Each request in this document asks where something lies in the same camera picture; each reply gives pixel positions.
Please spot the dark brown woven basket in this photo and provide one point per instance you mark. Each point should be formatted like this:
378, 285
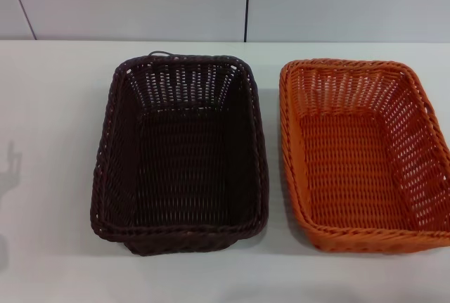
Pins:
183, 162

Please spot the orange yellow woven basket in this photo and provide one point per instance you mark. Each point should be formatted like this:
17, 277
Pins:
351, 162

